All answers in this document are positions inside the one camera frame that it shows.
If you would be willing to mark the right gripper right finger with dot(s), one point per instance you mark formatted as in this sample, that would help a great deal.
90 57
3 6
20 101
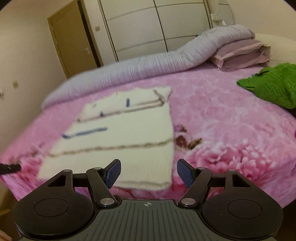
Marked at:
196 180

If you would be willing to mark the cream wardrobe doors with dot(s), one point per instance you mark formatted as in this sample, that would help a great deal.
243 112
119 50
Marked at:
126 29

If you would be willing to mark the mauve pillow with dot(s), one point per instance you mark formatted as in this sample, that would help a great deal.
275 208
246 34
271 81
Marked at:
241 54

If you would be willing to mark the brown wooden door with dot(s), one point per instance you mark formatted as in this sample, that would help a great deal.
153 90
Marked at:
73 39

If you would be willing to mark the green knitted sweater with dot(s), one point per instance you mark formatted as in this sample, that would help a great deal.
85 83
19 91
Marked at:
273 84

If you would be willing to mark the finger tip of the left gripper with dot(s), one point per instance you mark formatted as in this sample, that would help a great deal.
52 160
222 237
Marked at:
8 169

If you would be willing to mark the oval vanity mirror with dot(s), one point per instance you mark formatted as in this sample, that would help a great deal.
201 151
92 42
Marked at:
225 12

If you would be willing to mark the grey striped duvet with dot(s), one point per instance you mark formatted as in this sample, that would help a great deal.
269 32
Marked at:
190 55

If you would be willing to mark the cream knitted sweater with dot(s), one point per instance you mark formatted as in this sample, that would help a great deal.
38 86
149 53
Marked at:
133 126

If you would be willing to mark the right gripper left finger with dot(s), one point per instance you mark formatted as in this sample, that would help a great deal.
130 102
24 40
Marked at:
100 182

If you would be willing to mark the pink rose bed blanket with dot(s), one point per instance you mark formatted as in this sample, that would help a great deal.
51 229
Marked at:
217 124

